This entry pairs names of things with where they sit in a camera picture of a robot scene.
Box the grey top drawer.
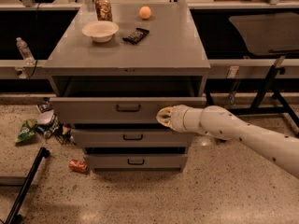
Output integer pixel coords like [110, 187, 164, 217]
[50, 97, 206, 124]

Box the grey drawer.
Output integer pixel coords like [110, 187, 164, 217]
[50, 97, 206, 124]
[72, 129, 193, 147]
[84, 154, 188, 170]

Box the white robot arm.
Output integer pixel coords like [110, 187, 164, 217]
[156, 105, 299, 178]

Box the grey metal drawer cabinet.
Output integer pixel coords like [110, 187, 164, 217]
[42, 2, 212, 174]

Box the grey bottom drawer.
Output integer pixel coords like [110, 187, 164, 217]
[84, 154, 188, 170]

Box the grey middle drawer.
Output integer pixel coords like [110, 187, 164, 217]
[72, 129, 193, 147]

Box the black remote control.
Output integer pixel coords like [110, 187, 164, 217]
[122, 28, 150, 45]

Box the orange soda can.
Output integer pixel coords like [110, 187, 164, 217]
[68, 160, 87, 173]

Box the orange fruit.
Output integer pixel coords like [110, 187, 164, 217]
[139, 6, 151, 20]

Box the white bowl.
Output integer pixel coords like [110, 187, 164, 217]
[82, 21, 119, 43]

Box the silver pouch on floor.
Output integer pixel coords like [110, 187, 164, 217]
[37, 110, 54, 125]

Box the dark snack packet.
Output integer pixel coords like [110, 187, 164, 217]
[36, 104, 53, 113]

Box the snack jar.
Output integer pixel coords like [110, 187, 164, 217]
[95, 0, 112, 21]

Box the black chair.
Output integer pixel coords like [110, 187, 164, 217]
[229, 12, 299, 126]

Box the green chip bag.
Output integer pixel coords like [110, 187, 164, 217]
[16, 119, 37, 143]

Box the clear plastic water bottle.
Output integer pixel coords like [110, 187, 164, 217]
[16, 37, 36, 65]

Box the black stand leg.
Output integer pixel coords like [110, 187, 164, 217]
[1, 147, 50, 224]

